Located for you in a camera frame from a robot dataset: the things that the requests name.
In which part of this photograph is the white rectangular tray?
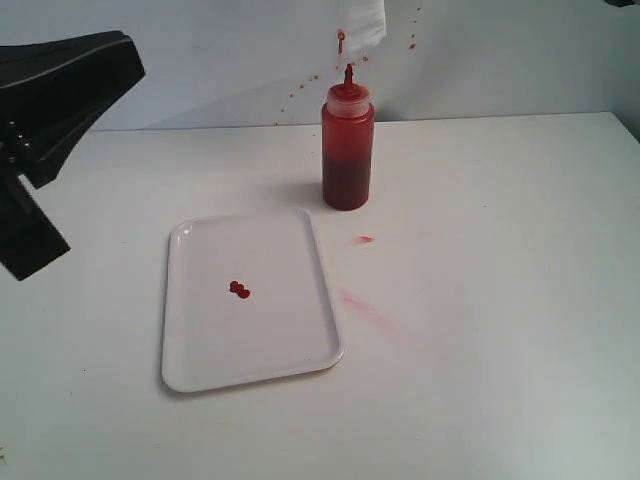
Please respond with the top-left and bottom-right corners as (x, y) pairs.
(161, 207), (344, 394)

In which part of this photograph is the ketchup blob on tray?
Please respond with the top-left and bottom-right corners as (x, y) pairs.
(229, 281), (251, 299)

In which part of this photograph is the white paper towel on wall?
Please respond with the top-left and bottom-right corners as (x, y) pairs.
(337, 0), (387, 56)

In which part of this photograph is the red sauce bottle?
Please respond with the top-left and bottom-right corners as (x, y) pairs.
(321, 64), (375, 211)

